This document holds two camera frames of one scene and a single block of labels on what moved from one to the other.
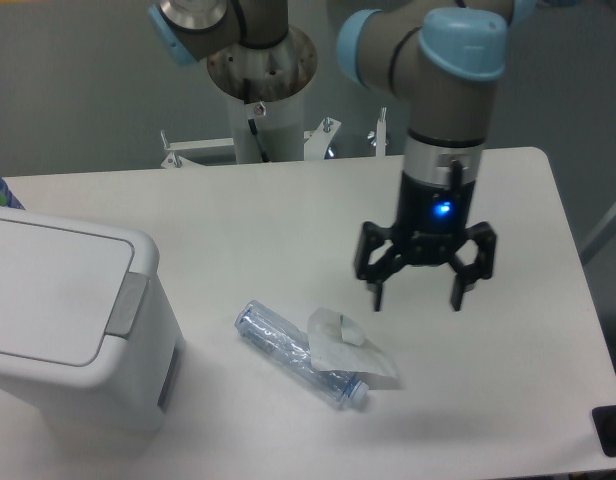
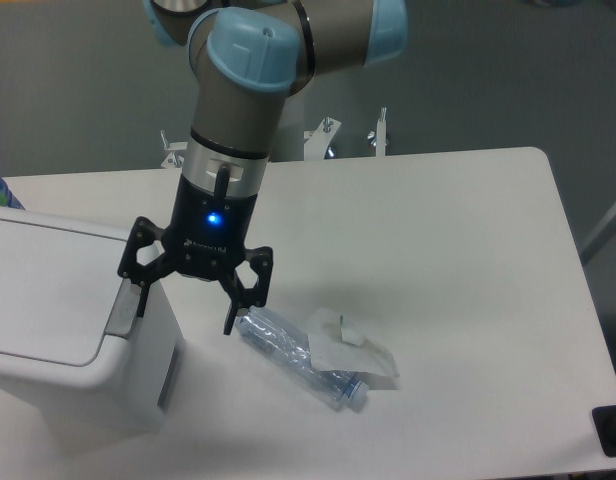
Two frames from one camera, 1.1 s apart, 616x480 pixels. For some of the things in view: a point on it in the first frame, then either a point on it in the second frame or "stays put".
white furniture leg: x=610 y=225 stays put
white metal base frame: x=318 y=143 stays put
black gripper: x=432 y=219 → x=206 y=236
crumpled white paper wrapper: x=337 y=343 stays put
